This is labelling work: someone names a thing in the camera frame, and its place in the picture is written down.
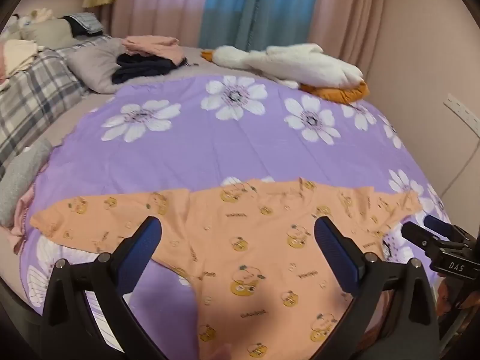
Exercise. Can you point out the orange printed baby garment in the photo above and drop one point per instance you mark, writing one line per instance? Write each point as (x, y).
(243, 240)

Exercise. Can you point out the grey plaid blanket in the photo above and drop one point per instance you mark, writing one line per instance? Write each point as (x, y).
(35, 95)

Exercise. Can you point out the purple floral bedsheet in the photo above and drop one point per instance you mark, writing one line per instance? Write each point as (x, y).
(225, 150)

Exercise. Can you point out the white goose plush toy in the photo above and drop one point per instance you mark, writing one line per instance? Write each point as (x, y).
(300, 62)

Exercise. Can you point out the blue curtain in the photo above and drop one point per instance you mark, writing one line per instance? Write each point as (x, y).
(258, 7)

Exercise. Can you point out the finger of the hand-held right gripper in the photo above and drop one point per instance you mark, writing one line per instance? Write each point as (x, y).
(418, 234)
(438, 225)

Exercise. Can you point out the pink cloth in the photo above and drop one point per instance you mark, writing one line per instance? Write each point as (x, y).
(18, 232)

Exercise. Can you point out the cream cloth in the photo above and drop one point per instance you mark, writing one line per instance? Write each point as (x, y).
(18, 54)

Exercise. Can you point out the folded pink clothes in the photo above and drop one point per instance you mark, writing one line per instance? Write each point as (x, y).
(152, 47)

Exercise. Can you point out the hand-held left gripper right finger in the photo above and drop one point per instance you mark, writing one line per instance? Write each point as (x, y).
(335, 253)

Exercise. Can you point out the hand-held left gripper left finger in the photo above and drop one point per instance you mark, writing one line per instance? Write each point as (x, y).
(147, 238)

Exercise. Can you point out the grey checked cloth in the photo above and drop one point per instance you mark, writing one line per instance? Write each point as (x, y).
(85, 21)

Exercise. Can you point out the white wall power strip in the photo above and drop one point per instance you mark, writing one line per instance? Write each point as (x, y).
(464, 111)

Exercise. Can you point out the cream plush toy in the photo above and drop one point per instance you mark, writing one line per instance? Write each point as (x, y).
(35, 15)

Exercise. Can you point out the pink curtain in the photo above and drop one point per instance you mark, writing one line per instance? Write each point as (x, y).
(345, 11)
(161, 3)

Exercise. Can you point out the grey pillow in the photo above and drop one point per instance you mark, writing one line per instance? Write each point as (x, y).
(95, 63)

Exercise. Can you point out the dark navy clothes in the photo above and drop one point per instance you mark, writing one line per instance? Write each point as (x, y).
(140, 68)

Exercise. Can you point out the folded grey cloth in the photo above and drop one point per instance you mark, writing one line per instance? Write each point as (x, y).
(18, 189)

